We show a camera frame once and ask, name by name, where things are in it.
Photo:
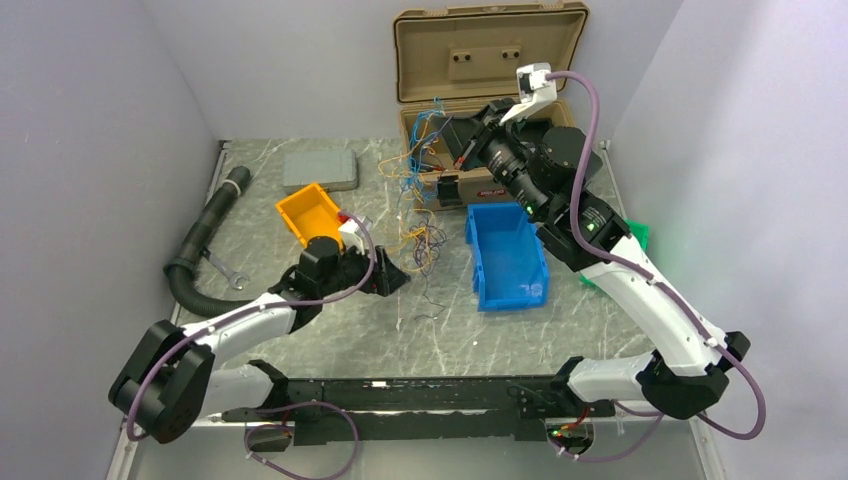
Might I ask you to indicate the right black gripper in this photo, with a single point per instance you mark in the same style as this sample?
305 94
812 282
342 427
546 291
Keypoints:
460 136

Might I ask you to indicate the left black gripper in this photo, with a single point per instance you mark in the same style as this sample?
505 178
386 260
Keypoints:
385 277

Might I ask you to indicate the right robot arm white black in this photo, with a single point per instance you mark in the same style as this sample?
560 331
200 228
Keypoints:
686 372

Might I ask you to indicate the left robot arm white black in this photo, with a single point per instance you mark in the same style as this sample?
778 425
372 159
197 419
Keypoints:
175 376

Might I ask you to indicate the tan open toolbox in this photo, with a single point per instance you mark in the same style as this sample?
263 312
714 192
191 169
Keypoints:
456 60

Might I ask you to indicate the black tray in toolbox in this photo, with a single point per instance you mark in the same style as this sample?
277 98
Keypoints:
533 131

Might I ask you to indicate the orange plastic bin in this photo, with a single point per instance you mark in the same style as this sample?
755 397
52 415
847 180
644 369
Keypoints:
309 213

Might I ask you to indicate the grey plastic case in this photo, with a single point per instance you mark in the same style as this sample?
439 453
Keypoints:
332 169

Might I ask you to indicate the blue plastic bin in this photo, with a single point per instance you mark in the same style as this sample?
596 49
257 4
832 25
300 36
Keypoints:
510 272

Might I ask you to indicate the silver wrench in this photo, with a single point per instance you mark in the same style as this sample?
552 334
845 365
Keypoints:
236 280

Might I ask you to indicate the green plastic bin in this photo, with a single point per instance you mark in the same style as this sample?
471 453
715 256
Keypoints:
640 231

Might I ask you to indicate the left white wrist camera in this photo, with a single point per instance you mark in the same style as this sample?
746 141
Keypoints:
355 233

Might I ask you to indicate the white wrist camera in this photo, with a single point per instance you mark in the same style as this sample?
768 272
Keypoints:
355 233
536 91

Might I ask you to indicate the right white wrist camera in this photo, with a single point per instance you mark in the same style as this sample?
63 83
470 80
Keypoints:
536 91

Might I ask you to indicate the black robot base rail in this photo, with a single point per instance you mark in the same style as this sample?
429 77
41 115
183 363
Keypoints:
519 407

